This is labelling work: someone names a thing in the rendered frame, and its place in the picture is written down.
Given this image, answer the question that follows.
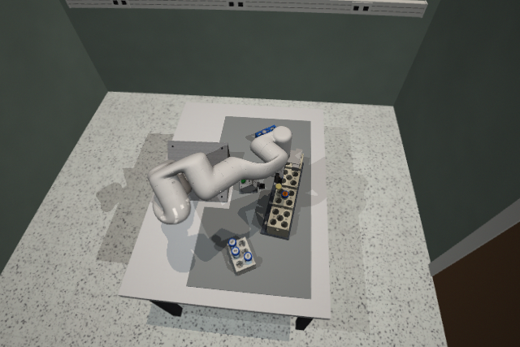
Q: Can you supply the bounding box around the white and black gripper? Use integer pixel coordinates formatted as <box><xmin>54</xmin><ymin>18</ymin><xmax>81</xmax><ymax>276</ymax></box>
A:
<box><xmin>271</xmin><ymin>164</ymin><xmax>286</xmax><ymax>184</ymax></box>

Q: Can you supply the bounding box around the white tube rack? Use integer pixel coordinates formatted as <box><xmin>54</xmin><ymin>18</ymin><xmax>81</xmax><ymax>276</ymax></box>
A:
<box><xmin>227</xmin><ymin>237</ymin><xmax>256</xmax><ymax>275</ymax></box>

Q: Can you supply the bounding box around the grey flat mat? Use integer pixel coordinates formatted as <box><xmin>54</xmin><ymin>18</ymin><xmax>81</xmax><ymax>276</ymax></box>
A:
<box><xmin>186</xmin><ymin>116</ymin><xmax>311</xmax><ymax>299</ymax></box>

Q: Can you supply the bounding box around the beige square adapter with holes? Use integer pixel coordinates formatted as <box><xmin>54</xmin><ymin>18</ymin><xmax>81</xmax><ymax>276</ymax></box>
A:
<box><xmin>285</xmin><ymin>154</ymin><xmax>304</xmax><ymax>171</ymax></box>
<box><xmin>282</xmin><ymin>168</ymin><xmax>301</xmax><ymax>190</ymax></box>
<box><xmin>272</xmin><ymin>187</ymin><xmax>297</xmax><ymax>210</ymax></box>

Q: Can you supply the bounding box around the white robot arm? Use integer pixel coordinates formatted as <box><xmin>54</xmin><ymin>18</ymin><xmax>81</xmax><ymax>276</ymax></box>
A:
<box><xmin>147</xmin><ymin>126</ymin><xmax>302</xmax><ymax>224</ymax></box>

